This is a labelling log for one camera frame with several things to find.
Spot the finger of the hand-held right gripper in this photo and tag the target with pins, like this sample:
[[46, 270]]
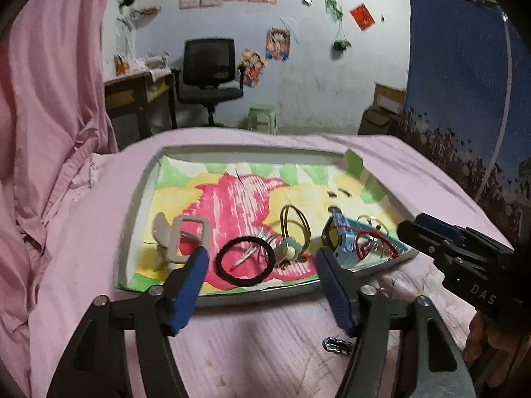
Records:
[[423, 242], [433, 222]]

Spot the wall shelf rack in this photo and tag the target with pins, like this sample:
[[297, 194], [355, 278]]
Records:
[[146, 10]]

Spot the green plastic stool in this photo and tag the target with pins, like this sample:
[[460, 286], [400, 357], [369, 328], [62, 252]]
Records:
[[263, 116]]

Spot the person's right hand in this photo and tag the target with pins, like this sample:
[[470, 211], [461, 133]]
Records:
[[493, 348]]

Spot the blue hair clip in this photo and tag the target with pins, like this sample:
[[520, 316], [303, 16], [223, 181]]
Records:
[[344, 240]]

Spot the white wall papers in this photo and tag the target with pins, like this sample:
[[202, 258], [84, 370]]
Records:
[[124, 33]]

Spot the cartoon children wall poster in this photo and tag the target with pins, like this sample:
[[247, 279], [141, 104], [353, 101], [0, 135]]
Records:
[[252, 68]]

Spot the grey cardboard tray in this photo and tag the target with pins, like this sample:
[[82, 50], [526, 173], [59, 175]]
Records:
[[132, 215]]

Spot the red diamond paper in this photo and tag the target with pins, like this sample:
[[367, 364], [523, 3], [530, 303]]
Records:
[[362, 16]]

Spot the dark bag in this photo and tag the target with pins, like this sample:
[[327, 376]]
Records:
[[377, 122]]

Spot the pink curtain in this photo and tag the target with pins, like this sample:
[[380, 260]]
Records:
[[49, 91]]

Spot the colourful crayon drawing paper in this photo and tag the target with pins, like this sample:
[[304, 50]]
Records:
[[236, 203]]

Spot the green wall photo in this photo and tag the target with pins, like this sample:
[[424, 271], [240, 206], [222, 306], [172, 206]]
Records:
[[333, 8]]

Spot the pink bed blanket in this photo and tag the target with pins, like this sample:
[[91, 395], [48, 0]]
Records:
[[257, 352]]

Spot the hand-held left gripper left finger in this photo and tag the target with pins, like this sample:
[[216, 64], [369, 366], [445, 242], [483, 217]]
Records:
[[188, 292]]

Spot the wooden desk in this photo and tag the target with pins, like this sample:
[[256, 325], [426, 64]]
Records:
[[128, 99]]

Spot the silver hair pin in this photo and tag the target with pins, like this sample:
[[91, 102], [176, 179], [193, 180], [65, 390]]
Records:
[[244, 257]]

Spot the black office chair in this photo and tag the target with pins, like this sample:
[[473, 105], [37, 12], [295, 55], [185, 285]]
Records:
[[207, 66]]

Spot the green hanging pouch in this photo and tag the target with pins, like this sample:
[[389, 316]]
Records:
[[342, 45]]

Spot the blue dotted curtain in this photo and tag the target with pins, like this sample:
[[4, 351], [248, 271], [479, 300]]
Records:
[[452, 70]]

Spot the orange desk item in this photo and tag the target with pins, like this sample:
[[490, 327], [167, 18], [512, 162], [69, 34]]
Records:
[[121, 66]]

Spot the beige hair claw clip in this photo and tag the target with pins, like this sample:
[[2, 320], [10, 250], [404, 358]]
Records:
[[178, 236]]

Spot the cardboard box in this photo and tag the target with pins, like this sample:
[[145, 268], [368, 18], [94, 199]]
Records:
[[390, 98]]

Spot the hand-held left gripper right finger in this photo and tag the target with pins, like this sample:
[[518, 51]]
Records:
[[334, 294]]

